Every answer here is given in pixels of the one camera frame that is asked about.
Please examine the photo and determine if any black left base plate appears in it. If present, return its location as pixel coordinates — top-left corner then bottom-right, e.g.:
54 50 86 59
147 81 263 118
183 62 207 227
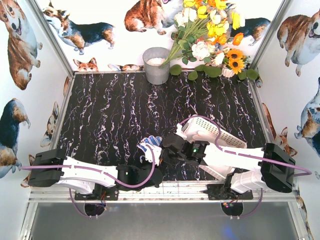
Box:
74 186 119 201

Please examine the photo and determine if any white glove orange cuff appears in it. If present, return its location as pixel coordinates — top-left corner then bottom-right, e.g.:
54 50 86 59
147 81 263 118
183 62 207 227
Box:
191 131 209 142

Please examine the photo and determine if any blue dotted glove peace sign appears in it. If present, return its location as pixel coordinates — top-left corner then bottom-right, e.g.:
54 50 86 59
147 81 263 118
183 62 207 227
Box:
137 135 162 153

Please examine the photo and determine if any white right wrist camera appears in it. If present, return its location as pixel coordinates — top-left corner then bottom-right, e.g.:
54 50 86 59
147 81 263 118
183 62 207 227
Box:
175 123 187 140

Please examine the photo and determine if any white perforated storage basket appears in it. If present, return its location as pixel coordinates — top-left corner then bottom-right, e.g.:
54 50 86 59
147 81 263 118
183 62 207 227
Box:
181 115 247 181

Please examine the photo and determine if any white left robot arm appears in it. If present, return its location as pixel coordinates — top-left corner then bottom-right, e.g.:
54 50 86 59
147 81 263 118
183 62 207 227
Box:
25 143 163 195

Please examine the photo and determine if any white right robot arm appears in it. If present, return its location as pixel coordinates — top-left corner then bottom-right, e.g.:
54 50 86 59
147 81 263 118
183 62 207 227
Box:
160 131 295 194

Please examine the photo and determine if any aluminium front rail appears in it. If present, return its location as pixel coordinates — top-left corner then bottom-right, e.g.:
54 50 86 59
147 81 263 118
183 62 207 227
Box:
28 181 300 203

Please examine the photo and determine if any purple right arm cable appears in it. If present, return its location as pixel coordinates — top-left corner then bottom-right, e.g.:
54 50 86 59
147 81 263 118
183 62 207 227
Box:
179 115 313 177

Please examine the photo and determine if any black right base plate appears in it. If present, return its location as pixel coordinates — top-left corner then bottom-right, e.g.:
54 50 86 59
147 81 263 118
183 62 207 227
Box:
203 184 254 200

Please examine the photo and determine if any artificial flower bouquet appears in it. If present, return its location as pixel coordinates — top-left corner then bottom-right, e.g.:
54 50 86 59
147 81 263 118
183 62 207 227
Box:
162 0 246 66

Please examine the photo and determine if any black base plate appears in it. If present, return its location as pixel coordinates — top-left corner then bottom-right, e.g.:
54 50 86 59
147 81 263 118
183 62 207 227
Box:
203 184 254 200
74 186 119 201

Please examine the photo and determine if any grey metal bucket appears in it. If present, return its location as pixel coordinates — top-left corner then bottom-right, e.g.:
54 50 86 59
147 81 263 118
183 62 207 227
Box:
142 47 170 85

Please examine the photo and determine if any sunflower pot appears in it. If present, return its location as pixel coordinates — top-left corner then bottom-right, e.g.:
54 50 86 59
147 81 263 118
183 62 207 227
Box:
221 48 259 81

